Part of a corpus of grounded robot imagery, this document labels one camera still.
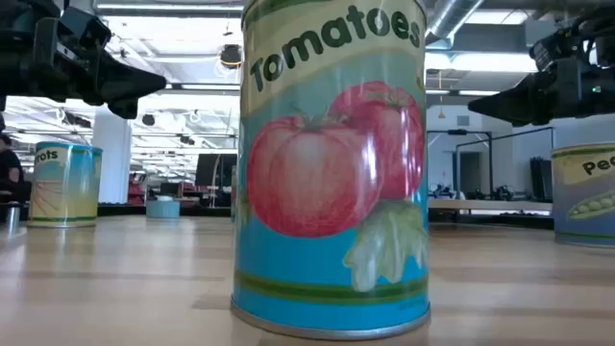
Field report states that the white building column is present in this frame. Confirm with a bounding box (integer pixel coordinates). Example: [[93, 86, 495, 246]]
[[91, 108, 133, 205]]

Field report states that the red storage rack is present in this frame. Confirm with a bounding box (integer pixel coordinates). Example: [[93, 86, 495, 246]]
[[127, 172, 148, 206]]

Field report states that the silver ventilation duct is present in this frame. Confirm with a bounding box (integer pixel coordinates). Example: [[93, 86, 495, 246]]
[[425, 0, 486, 49]]

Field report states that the black background monitor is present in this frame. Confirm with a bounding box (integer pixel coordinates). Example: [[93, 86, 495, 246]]
[[194, 152, 239, 188]]

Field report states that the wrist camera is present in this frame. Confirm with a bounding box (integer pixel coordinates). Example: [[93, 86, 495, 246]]
[[528, 26, 586, 73], [60, 5, 113, 50]]

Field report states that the silver metal post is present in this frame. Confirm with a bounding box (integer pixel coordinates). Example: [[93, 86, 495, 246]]
[[3, 204, 23, 235]]

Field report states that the black dome ceiling fixture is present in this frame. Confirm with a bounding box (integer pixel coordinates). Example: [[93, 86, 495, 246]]
[[219, 42, 244, 69]]

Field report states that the peas can grey-blue label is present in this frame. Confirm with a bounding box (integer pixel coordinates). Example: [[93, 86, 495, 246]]
[[551, 141, 615, 250]]

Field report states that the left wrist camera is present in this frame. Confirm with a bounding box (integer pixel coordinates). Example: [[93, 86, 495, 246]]
[[60, 5, 113, 50]]

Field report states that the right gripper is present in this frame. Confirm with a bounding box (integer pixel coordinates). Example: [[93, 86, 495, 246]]
[[468, 56, 615, 128]]

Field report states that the tomatoes can blue label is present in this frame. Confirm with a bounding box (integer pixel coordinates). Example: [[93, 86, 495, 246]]
[[229, 0, 432, 341]]

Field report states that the carrots can blue yellow label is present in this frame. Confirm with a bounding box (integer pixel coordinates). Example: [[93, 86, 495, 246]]
[[27, 140, 104, 229]]

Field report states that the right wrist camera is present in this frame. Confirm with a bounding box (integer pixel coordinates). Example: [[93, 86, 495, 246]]
[[528, 26, 586, 73]]

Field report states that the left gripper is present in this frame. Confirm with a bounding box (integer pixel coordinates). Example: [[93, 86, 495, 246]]
[[0, 0, 168, 120]]

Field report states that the black rectangular background panel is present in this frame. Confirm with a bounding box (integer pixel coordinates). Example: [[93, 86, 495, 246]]
[[529, 157, 554, 202]]

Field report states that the short plain blue can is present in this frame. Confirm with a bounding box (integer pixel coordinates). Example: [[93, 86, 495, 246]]
[[145, 198, 182, 220]]

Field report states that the person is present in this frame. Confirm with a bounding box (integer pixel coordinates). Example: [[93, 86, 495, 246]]
[[0, 133, 33, 204]]

